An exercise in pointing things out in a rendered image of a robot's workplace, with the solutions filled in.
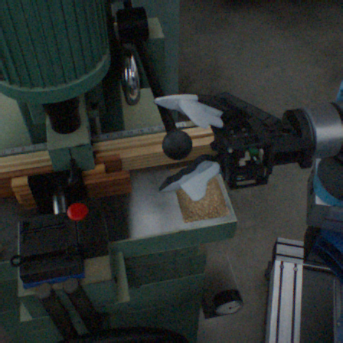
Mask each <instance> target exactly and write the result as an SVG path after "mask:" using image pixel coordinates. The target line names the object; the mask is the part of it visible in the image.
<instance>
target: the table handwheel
mask: <svg viewBox="0 0 343 343"><path fill-rule="evenodd" d="M97 316H98V317H99V318H100V321H101V327H100V329H98V330H97V331H94V332H88V333H85V334H82V335H77V336H74V337H72V338H65V339H63V340H60V341H57V342H55V343H190V342H189V340H188V339H187V338H186V337H185V336H184V335H183V334H181V333H177V332H174V331H172V330H170V329H166V328H157V327H125V328H112V326H111V319H110V313H109V312H104V313H100V314H97Z"/></svg>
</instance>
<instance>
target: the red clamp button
mask: <svg viewBox="0 0 343 343"><path fill-rule="evenodd" d="M87 214H88V208H87V206H86V205H85V204H81V203H76V204H72V205H71V206H69V208H68V209H67V215H68V217H69V218H70V219H71V220H72V221H81V220H83V219H84V218H85V217H86V216H87Z"/></svg>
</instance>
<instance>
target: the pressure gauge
mask: <svg viewBox="0 0 343 343"><path fill-rule="evenodd" d="M213 301H214V306H215V308H216V313H217V314H219V315H227V314H230V313H233V312H236V311H238V310H240V309H242V308H243V307H244V306H245V304H244V302H243V298H242V295H241V293H240V291H238V290H235V289H230V290H226V291H223V292H220V293H218V294H217V295H216V296H215V297H214V298H213ZM229 307H231V309H230V308H229ZM232 307H233V308H232Z"/></svg>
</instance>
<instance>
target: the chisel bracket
mask: <svg viewBox="0 0 343 343"><path fill-rule="evenodd" d="M79 97H80V107H79V111H80V117H81V126H80V128H79V129H78V130H77V131H76V132H72V133H68V134H60V133H55V132H54V130H53V129H52V127H51V123H50V120H49V118H48V115H47V114H46V127H47V150H48V153H49V156H50V158H51V162H52V164H53V169H54V171H55V172H58V171H63V170H67V169H70V163H69V161H70V159H75V160H76V168H81V170H82V172H84V171H89V170H94V168H95V165H94V158H95V157H96V156H95V151H94V150H93V146H94V144H93V140H92V138H91V132H90V122H89V118H88V117H87V108H86V103H85V99H84V95H83V94H81V95H79Z"/></svg>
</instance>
